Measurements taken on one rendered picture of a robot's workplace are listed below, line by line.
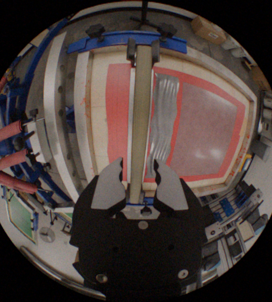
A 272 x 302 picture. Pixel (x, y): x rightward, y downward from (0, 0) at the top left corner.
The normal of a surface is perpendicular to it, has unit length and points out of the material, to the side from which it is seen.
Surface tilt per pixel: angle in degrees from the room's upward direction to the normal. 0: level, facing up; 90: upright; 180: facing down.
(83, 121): 0
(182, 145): 0
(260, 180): 90
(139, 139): 0
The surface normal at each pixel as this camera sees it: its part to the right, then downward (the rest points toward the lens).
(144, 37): -0.02, 0.44
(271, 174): -1.00, -0.05
